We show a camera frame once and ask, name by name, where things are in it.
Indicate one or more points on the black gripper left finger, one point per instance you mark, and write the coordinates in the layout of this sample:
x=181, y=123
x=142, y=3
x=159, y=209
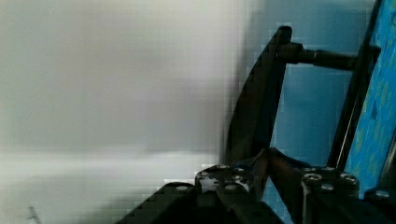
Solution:
x=247, y=178

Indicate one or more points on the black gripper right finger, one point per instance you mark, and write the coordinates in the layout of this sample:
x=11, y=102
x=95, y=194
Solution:
x=315, y=195

